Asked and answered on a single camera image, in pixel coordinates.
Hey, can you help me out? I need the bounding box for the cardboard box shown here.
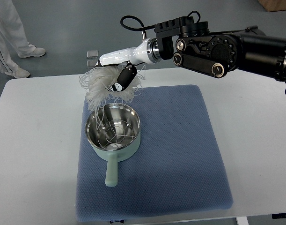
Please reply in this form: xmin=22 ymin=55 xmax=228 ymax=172
xmin=258 ymin=0 xmax=286 ymax=12

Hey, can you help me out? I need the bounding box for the wire steaming rack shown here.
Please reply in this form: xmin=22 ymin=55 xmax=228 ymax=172
xmin=97 ymin=120 xmax=136 ymax=150

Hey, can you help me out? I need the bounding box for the mint green steel pot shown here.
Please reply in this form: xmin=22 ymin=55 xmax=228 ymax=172
xmin=85 ymin=103 xmax=141 ymax=187

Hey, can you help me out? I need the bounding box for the black table control panel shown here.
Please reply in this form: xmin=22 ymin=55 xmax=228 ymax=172
xmin=271 ymin=213 xmax=286 ymax=219

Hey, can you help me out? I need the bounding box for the blue textured mat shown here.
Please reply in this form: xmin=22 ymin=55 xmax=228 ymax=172
xmin=76 ymin=85 xmax=233 ymax=222

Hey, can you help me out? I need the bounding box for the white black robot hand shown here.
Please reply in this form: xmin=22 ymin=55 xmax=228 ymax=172
xmin=96 ymin=38 xmax=161 ymax=92

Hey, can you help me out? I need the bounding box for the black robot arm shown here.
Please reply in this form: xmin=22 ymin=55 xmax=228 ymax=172
xmin=136 ymin=14 xmax=286 ymax=94

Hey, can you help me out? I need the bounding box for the person in white trousers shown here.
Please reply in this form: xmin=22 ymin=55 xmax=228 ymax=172
xmin=0 ymin=0 xmax=46 ymax=78

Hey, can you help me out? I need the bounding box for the white vermicelli bundle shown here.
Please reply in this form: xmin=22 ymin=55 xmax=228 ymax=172
xmin=78 ymin=63 xmax=147 ymax=132

